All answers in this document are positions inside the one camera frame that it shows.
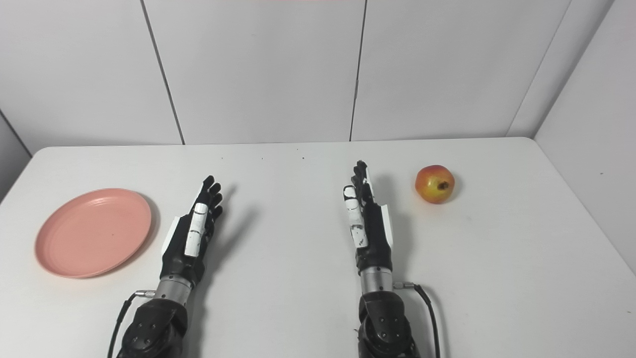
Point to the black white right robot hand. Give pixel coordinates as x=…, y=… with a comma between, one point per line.
x=375, y=238

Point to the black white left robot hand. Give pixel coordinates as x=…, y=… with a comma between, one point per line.
x=186, y=258

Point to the red yellow pomegranate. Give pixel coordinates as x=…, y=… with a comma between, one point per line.
x=432, y=186

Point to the pink round plate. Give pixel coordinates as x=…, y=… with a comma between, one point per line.
x=92, y=233

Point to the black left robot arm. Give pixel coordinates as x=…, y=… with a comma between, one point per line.
x=154, y=328

